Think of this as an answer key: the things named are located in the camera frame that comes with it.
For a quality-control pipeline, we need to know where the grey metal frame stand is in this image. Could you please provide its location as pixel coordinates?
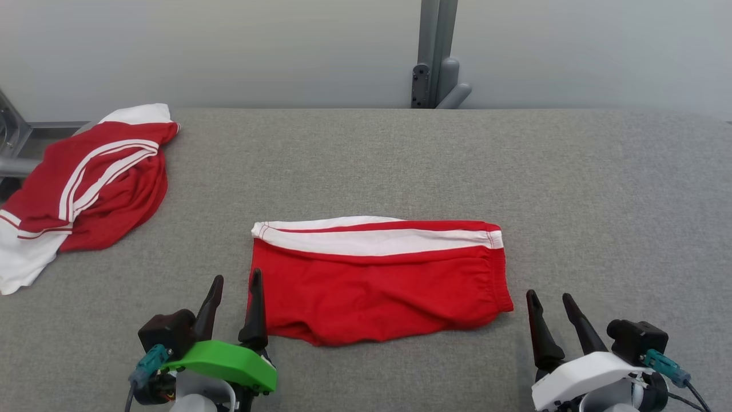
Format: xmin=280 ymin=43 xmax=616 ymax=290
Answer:
xmin=0 ymin=90 xmax=87 ymax=179

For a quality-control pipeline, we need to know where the red shorts white stripe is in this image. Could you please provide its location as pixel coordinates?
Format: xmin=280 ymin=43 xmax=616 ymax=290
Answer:
xmin=247 ymin=216 xmax=514 ymax=347

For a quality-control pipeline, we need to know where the red white basketball jersey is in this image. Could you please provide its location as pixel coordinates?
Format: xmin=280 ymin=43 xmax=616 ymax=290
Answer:
xmin=0 ymin=103 xmax=181 ymax=295

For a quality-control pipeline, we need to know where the left camera cable teal plug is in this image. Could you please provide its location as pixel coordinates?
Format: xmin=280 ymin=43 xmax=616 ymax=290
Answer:
xmin=125 ymin=344 xmax=171 ymax=412

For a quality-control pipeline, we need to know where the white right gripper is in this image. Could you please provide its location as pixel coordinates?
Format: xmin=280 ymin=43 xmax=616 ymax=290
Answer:
xmin=526 ymin=290 xmax=653 ymax=411

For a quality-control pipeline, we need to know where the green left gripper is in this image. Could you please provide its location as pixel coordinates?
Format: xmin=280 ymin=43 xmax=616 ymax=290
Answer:
xmin=160 ymin=269 xmax=279 ymax=395

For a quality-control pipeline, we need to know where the grey metal post with foot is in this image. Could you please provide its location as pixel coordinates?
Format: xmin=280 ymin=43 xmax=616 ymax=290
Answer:
xmin=411 ymin=0 xmax=472 ymax=109

